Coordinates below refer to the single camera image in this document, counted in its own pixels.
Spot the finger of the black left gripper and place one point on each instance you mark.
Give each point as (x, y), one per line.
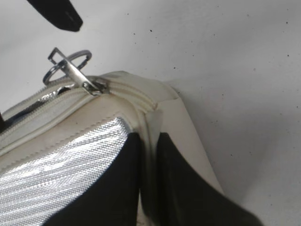
(60, 13)

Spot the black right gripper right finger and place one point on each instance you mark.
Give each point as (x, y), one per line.
(174, 194)

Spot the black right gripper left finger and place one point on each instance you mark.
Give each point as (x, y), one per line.
(112, 200)

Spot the silver zipper pull with ring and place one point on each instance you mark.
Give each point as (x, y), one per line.
(65, 64)

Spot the cream zippered bag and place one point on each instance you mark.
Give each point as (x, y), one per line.
(59, 141)

